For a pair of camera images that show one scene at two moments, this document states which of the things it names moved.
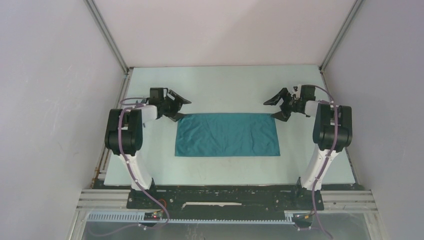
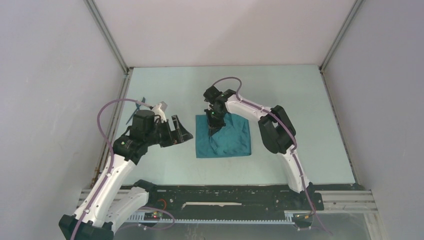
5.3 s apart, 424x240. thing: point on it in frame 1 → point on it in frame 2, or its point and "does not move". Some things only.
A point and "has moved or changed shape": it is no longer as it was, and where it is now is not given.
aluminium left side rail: [102, 166] does not move
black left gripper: [176, 105] → [180, 134]
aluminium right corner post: [338, 38] does not move
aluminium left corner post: [96, 13] does not move
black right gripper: [283, 115] → [213, 126]
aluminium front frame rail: [353, 201] does not move
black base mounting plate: [224, 202] does not move
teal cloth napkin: [227, 135] has moved or changed shape
